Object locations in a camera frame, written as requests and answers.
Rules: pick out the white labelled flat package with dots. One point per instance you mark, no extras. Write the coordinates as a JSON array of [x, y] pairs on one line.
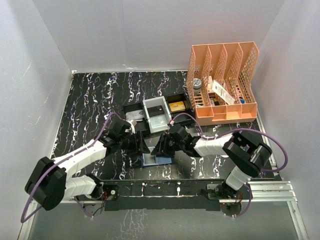
[[222, 93]]

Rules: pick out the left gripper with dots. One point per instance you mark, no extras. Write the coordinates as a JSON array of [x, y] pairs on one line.
[[139, 145]]

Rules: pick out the black tray with blue card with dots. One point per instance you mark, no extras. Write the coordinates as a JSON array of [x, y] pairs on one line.
[[142, 126]]

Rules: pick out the round jar with patterned lid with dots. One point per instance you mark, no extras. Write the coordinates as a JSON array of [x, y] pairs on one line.
[[197, 85]]

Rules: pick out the white VIP card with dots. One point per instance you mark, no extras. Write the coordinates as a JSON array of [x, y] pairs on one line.
[[136, 115]]

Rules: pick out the dark grey striped card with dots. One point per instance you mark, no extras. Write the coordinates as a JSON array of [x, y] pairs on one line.
[[155, 111]]

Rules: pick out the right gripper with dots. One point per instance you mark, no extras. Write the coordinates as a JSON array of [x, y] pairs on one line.
[[162, 146]]

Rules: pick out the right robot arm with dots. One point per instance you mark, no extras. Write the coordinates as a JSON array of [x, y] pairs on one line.
[[247, 152]]

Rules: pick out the white plastic bin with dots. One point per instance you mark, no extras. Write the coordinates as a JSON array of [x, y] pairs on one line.
[[161, 122]]

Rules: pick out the black tray with gold card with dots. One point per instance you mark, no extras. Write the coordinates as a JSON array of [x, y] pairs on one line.
[[183, 118]]

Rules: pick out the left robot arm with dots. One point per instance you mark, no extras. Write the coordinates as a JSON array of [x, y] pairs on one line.
[[54, 180]]

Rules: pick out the orange desk file organizer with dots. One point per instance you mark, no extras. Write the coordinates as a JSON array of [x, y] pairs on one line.
[[232, 65]]

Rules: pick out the blue card holder wallet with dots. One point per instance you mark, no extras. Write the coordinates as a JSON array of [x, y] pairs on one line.
[[149, 160]]

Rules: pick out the gold credit card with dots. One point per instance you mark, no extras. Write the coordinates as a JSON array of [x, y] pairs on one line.
[[177, 106]]

